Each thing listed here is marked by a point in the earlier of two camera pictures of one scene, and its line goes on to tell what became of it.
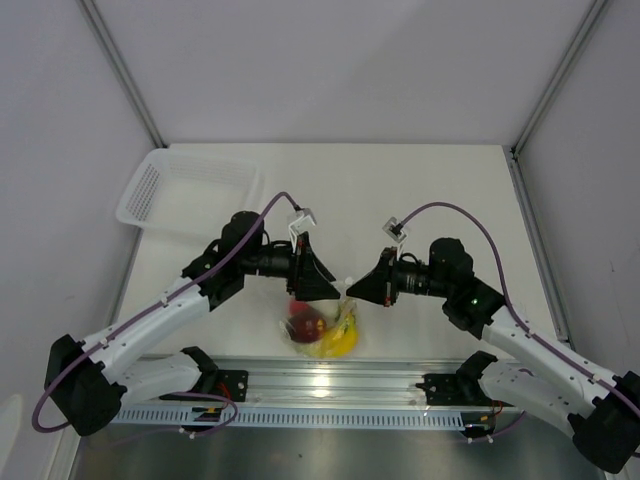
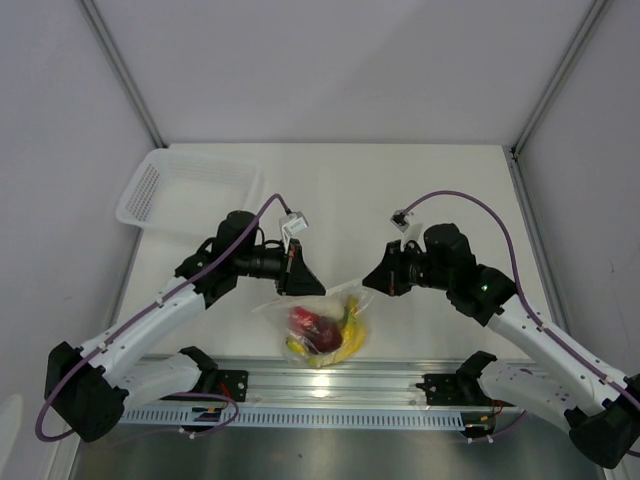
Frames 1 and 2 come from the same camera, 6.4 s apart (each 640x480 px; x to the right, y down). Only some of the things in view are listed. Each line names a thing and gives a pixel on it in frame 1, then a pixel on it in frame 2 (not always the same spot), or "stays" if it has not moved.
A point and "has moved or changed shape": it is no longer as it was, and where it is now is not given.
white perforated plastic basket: x=181 y=191 stays
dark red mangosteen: x=306 y=327 to x=327 y=338
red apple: x=296 y=306 to x=301 y=319
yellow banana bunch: x=341 y=340 has moved or changed shape
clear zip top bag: x=323 y=328 has moved or changed shape
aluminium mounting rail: x=336 y=381 stays
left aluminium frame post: x=97 y=23 stays
